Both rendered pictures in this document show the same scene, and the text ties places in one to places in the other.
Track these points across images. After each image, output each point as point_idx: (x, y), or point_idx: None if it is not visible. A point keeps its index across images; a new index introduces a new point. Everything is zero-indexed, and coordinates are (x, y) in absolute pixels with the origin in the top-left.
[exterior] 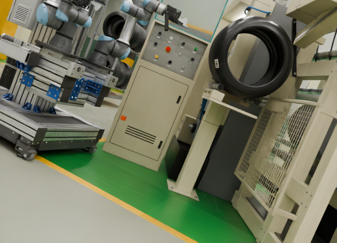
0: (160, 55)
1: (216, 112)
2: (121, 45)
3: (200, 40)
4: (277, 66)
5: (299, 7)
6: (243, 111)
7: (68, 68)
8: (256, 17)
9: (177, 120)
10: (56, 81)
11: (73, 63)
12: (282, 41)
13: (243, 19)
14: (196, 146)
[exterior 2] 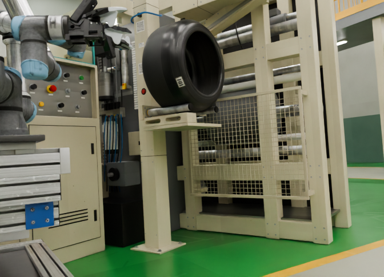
0: (44, 101)
1: (159, 141)
2: (25, 101)
3: (85, 65)
4: (194, 69)
5: (201, 4)
6: (212, 124)
7: (62, 160)
8: (188, 20)
9: (101, 175)
10: (48, 193)
11: (67, 149)
12: (214, 41)
13: (181, 25)
14: (158, 188)
